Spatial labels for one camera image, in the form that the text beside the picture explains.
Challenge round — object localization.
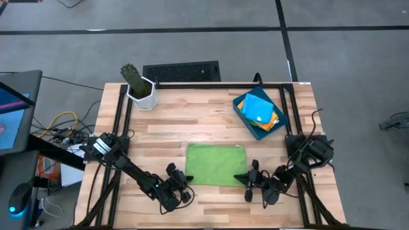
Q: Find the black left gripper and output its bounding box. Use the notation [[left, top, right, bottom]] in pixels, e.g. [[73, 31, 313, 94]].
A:
[[166, 162, 195, 204]]

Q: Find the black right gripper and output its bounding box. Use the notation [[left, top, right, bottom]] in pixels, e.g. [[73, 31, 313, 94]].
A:
[[233, 158, 266, 203]]

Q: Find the green microfiber towel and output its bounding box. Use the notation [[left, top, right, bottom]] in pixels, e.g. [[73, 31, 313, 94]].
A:
[[185, 142, 248, 187]]

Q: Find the orange microfiber towel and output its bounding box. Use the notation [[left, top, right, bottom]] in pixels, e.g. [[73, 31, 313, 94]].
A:
[[236, 100, 279, 132]]

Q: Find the teal plastic bin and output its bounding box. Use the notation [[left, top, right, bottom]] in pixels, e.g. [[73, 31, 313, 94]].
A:
[[232, 86, 289, 141]]

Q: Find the light blue microfiber towel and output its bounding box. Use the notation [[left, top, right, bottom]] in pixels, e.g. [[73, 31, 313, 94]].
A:
[[241, 93, 275, 125]]

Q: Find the white hexagonal plant pot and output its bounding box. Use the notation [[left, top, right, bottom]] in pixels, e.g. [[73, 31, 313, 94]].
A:
[[126, 75, 158, 112]]

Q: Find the black floor vent grille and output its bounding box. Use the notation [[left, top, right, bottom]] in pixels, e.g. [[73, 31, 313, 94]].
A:
[[142, 60, 222, 83]]

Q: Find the green cactus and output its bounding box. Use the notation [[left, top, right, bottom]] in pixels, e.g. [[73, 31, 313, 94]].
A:
[[120, 63, 153, 99]]

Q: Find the white paper sheet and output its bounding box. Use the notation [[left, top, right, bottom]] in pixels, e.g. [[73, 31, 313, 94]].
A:
[[59, 143, 86, 187]]

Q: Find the black metal beam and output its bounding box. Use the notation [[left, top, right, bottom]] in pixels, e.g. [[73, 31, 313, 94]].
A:
[[27, 134, 86, 172]]

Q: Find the orange cardboard box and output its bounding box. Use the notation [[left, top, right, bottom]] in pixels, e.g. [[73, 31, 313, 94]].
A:
[[36, 155, 61, 180]]

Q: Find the black computer mouse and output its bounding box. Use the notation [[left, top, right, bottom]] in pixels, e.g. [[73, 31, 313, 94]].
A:
[[8, 182, 33, 215]]

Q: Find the monitor with blue screen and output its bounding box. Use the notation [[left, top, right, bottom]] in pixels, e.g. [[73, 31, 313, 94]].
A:
[[0, 81, 36, 157]]

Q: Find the grey desk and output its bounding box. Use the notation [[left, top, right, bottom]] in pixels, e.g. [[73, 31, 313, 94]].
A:
[[0, 69, 43, 230]]

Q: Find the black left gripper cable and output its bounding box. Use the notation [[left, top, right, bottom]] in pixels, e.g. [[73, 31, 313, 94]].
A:
[[158, 185, 196, 215]]

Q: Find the black aluminium table frame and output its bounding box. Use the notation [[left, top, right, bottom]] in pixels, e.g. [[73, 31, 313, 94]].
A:
[[75, 82, 349, 230]]

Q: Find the yellow cable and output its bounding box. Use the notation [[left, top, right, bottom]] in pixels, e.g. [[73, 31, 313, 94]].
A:
[[36, 111, 79, 139]]

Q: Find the white cable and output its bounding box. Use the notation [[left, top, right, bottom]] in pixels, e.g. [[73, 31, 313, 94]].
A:
[[40, 197, 65, 219]]

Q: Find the thin black floor cable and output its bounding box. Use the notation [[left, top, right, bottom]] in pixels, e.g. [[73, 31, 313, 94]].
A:
[[41, 75, 105, 91]]

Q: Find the curved black cable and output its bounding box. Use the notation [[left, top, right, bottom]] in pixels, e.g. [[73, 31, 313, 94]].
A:
[[56, 0, 84, 9]]

